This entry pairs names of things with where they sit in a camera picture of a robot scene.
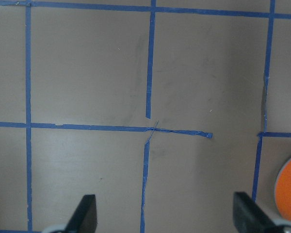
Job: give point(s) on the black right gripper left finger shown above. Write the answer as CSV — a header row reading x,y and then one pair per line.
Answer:
x,y
83,220

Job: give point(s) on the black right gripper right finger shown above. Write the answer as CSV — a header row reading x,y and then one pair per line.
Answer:
x,y
248,217

